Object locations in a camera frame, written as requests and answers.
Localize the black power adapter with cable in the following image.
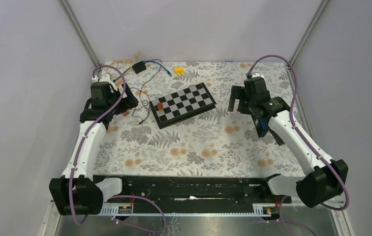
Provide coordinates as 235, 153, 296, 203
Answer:
129, 62, 163, 126

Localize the small black network switch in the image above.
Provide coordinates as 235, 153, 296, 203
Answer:
251, 115, 268, 138

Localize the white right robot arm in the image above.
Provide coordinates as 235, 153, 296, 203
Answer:
228, 75, 349, 210

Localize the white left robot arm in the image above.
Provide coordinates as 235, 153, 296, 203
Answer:
49, 74, 138, 216

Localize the light tan wooden block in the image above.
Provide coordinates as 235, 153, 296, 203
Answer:
114, 79, 124, 87

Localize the orange piece on checkerboard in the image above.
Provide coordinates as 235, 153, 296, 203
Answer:
156, 102, 163, 110

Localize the black white checkerboard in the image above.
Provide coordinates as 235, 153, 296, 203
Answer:
150, 83, 217, 129

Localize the floral patterned table mat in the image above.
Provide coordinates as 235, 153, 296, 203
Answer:
94, 62, 303, 177

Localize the blue ethernet cable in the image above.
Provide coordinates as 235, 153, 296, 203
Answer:
112, 59, 173, 83

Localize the orange yellow cable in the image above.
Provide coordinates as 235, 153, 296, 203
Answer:
109, 51, 140, 79

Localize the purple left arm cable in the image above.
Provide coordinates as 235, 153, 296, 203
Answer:
67, 64, 127, 226

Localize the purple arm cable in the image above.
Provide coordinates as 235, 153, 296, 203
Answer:
67, 64, 127, 226
247, 55, 351, 212

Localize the yellow block near wall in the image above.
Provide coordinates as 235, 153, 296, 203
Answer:
174, 67, 184, 74

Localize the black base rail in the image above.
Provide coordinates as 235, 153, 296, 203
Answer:
91, 175, 293, 215

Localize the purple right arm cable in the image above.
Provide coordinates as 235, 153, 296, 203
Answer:
247, 55, 351, 212

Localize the slotted cable duct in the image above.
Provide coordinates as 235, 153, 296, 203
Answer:
98, 201, 273, 217

